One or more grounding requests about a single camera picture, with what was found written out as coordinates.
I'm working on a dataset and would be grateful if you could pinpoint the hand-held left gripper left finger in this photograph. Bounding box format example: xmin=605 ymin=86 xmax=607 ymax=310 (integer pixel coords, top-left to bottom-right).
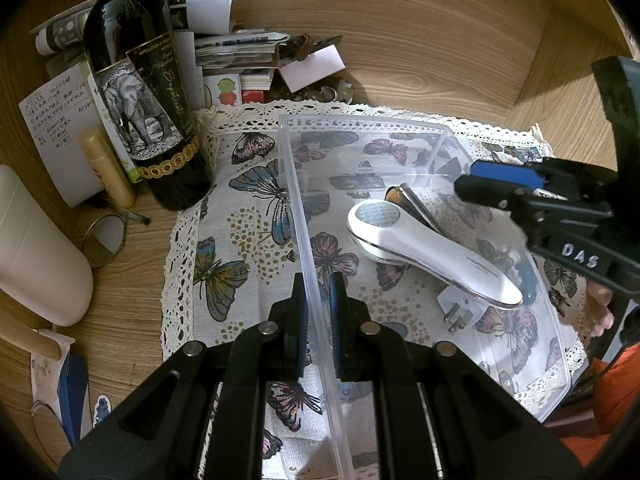
xmin=57 ymin=272 xmax=308 ymax=480

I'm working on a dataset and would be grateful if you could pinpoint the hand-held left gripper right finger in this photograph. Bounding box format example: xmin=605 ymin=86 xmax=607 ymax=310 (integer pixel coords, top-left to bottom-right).
xmin=330 ymin=272 xmax=586 ymax=480

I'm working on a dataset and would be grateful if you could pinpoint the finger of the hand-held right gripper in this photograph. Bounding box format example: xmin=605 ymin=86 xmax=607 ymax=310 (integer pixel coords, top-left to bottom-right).
xmin=471 ymin=56 xmax=640 ymax=196
xmin=454 ymin=175 xmax=615 ymax=247

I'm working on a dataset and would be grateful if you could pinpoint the silver metal tool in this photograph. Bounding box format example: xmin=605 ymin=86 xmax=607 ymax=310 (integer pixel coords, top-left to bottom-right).
xmin=385 ymin=184 xmax=443 ymax=235

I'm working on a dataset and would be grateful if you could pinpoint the white handheld massager device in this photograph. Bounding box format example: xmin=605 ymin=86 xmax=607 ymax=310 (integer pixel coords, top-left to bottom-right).
xmin=346 ymin=200 xmax=524 ymax=309

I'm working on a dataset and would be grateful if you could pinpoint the clear plastic storage box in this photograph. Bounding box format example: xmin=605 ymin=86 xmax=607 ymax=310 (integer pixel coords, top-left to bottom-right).
xmin=277 ymin=114 xmax=573 ymax=480

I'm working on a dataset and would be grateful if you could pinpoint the white plug adapter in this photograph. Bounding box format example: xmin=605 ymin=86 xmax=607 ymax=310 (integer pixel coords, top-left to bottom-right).
xmin=436 ymin=285 xmax=488 ymax=336

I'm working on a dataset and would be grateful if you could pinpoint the person's right hand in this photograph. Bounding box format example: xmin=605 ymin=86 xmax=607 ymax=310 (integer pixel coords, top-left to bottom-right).
xmin=584 ymin=282 xmax=617 ymax=336

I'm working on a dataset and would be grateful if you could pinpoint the butterfly printed lace cloth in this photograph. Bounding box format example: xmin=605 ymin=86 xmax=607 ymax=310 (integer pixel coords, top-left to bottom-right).
xmin=160 ymin=100 xmax=591 ymax=480

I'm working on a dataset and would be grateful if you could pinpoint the orange clothing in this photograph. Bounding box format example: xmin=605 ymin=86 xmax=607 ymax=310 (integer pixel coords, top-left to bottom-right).
xmin=560 ymin=360 xmax=640 ymax=461

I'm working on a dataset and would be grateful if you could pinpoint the small round mirror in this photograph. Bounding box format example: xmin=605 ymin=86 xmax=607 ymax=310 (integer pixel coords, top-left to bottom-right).
xmin=81 ymin=213 xmax=127 ymax=267

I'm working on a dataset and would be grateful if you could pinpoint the pink notepad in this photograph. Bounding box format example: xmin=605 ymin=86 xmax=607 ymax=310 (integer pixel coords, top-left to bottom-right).
xmin=277 ymin=42 xmax=346 ymax=91

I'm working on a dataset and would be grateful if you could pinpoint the blue box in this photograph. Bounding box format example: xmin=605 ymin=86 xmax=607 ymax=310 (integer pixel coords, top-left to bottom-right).
xmin=57 ymin=355 xmax=94 ymax=446

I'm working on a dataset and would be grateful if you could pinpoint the beige lip balm tube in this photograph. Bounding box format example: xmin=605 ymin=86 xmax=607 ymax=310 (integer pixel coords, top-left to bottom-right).
xmin=80 ymin=126 xmax=137 ymax=209

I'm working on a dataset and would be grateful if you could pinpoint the fruit sticker sheet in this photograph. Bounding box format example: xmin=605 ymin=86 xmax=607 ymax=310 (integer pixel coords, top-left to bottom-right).
xmin=202 ymin=74 xmax=242 ymax=107

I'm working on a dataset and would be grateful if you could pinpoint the dark wine bottle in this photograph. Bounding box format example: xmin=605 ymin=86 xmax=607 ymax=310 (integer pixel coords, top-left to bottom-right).
xmin=82 ymin=0 xmax=213 ymax=212

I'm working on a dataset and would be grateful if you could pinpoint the beige wooden rod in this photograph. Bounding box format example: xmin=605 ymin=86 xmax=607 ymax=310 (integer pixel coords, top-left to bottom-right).
xmin=0 ymin=305 xmax=63 ymax=361

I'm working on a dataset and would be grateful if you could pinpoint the white plastic bottle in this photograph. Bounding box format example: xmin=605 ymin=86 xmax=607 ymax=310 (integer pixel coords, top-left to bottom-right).
xmin=0 ymin=165 xmax=95 ymax=326

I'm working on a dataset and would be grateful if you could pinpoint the stack of paper booklets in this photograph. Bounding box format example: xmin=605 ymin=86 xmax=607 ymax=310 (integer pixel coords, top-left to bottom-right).
xmin=192 ymin=30 xmax=291 ymax=106

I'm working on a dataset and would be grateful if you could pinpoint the white handwritten note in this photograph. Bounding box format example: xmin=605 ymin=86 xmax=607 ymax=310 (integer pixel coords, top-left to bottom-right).
xmin=19 ymin=62 xmax=108 ymax=208

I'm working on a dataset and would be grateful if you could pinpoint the rolled printed magazine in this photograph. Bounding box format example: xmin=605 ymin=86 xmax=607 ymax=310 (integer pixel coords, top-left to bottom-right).
xmin=30 ymin=0 xmax=236 ymax=56

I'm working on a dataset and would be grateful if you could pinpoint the black cable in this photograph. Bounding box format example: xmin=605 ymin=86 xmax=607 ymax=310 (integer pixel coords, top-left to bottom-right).
xmin=570 ymin=342 xmax=633 ymax=403

